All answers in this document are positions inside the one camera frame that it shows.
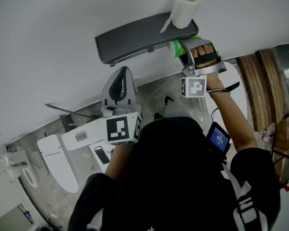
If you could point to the person's grey trousers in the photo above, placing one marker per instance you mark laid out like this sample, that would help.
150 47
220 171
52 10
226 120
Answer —
177 111

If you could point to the white cabinet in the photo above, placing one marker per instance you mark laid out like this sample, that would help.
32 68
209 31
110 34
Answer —
9 218

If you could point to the person's left black yellow shoe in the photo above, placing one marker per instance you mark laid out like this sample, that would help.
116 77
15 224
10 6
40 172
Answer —
158 116

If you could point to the thin wrist band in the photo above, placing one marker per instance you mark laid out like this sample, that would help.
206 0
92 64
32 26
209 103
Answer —
218 90

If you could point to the wooden board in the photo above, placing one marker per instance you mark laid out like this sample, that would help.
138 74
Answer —
283 141

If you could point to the white toilet with long lid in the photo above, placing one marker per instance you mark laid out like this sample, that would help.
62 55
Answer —
59 165

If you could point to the black device with blue screen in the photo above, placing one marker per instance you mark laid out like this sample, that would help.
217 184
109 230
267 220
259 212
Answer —
219 138

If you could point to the white toilet with square tank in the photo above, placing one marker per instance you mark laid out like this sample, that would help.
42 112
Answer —
91 133

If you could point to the person's left forearm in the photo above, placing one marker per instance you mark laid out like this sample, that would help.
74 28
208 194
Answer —
118 160

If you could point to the green toilet paper roll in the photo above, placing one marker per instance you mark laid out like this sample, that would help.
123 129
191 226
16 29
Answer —
177 47

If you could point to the white oval toilet black strip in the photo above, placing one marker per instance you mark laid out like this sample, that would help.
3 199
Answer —
233 73

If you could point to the stack of wooden planks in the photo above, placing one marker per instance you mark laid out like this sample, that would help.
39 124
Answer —
262 88

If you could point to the person's black shirt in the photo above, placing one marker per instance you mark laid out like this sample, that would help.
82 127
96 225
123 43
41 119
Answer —
178 182

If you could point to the person's right hand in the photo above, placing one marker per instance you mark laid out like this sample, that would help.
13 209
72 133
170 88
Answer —
202 50

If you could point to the black metal stand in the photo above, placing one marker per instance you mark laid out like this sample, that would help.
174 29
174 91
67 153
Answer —
285 156

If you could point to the small white toilet paper roll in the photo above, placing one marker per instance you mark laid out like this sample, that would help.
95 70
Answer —
184 11

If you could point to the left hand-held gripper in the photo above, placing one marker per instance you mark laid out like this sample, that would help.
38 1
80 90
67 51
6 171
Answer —
118 129

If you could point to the small bottle with red cap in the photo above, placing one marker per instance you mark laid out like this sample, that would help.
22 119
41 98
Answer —
266 138
269 132

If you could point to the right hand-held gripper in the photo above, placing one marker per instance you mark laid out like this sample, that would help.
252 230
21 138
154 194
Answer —
195 88

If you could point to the person's right black yellow shoe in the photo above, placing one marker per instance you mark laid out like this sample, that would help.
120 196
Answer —
168 101

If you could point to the small white toilet open seat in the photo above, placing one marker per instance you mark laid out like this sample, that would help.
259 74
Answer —
15 157

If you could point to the black smartphone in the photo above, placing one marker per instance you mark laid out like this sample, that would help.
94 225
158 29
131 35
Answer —
101 155

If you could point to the dark grey wall shelf holder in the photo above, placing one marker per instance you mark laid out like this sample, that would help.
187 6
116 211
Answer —
135 37

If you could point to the long black rod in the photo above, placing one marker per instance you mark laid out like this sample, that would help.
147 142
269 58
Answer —
69 109

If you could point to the person's black yellow shoe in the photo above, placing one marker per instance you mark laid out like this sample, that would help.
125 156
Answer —
158 116
168 101

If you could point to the person's right forearm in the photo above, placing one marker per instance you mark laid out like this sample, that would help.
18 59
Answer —
233 124

